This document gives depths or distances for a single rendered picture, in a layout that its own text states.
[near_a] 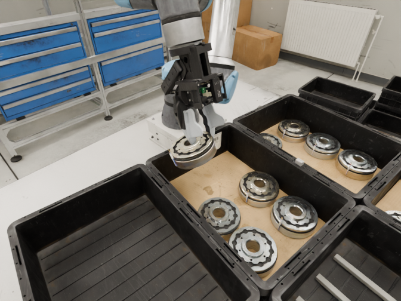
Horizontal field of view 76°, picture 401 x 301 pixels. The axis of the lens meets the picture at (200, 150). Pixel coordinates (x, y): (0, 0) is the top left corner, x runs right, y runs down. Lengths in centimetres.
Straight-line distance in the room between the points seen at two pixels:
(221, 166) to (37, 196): 62
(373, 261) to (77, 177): 90
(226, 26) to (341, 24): 288
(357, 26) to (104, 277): 348
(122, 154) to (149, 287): 61
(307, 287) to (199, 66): 48
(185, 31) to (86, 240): 49
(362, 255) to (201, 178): 42
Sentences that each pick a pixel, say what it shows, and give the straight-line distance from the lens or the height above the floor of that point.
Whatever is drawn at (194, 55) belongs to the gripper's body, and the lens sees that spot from 49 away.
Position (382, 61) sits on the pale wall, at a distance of 377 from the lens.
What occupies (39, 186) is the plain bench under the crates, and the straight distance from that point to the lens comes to 105.
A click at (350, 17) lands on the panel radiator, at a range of 366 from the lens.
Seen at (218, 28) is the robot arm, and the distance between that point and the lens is 89.
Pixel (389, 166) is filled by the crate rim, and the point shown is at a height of 93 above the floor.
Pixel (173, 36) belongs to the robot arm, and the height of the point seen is 122.
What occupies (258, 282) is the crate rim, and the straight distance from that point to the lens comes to 48.
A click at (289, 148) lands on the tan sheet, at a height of 83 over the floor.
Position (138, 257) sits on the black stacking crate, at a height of 83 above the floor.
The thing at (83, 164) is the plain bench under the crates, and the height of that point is 70.
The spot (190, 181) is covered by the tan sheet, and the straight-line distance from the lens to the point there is 73.
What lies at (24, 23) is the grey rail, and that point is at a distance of 222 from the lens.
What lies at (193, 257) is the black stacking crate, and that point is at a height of 83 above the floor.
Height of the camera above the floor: 136
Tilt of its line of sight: 40 degrees down
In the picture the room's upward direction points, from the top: straight up
